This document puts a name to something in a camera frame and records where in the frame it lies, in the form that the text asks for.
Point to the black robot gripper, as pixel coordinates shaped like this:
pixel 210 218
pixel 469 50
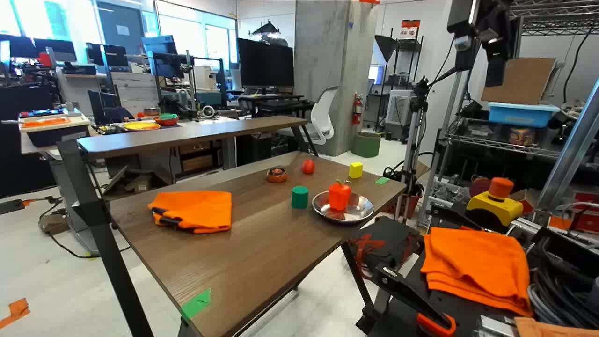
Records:
pixel 465 20

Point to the green cylinder block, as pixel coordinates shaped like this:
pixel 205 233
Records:
pixel 300 197

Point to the brown cardboard sheet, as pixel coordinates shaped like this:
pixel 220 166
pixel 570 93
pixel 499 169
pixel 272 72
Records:
pixel 521 80

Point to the blue plastic bin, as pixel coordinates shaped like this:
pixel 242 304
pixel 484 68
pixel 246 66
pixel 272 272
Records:
pixel 521 115

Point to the metal shelf rack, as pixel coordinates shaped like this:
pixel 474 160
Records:
pixel 493 147

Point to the red fire extinguisher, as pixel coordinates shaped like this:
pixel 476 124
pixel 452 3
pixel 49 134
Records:
pixel 356 109

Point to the green bin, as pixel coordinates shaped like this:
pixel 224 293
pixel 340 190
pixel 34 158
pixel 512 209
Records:
pixel 366 145

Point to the silver aluminium beam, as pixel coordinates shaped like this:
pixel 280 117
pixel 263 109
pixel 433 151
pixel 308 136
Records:
pixel 572 151

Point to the white office chair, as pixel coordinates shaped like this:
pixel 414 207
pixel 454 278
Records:
pixel 323 119

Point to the green tape marker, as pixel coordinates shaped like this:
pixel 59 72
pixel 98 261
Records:
pixel 383 181
pixel 195 304

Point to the yellow emergency stop button box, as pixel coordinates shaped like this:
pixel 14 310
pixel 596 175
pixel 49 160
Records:
pixel 497 203

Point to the yellow cube block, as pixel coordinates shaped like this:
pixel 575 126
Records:
pixel 356 171

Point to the black computer monitor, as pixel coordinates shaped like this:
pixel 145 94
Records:
pixel 265 65

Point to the red toy tomato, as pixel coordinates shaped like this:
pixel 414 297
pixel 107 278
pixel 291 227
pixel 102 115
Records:
pixel 308 168

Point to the orange toy bell pepper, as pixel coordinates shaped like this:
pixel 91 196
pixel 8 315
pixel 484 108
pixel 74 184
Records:
pixel 340 196

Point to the round metal pan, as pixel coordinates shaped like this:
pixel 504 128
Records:
pixel 343 209

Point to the small brown orange bowl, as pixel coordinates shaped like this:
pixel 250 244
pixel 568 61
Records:
pixel 276 175

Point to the flat folded orange cloth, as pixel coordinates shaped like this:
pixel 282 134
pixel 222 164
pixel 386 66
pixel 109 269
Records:
pixel 478 265

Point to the long brown bench table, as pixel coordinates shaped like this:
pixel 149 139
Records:
pixel 188 132

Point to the red bowl with green item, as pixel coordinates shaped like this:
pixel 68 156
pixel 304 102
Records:
pixel 167 119

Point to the orange cloth with black trim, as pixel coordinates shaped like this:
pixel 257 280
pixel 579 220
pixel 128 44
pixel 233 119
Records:
pixel 194 211

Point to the yellow plate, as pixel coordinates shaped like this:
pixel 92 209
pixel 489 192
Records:
pixel 141 126

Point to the tray with colourful items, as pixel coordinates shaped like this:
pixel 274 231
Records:
pixel 53 121

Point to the camera on tripod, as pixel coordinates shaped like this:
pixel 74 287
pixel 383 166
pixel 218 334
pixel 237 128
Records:
pixel 416 124

